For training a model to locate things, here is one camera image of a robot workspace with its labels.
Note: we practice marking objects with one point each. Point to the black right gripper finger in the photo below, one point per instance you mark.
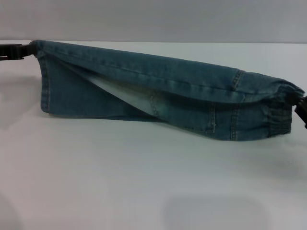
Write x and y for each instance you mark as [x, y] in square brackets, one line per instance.
[302, 117]
[299, 100]

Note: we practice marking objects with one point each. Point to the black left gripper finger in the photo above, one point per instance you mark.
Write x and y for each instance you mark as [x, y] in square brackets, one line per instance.
[14, 47]
[14, 56]

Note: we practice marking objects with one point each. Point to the blue denim shorts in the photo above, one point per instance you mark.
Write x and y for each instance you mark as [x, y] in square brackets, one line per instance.
[168, 83]

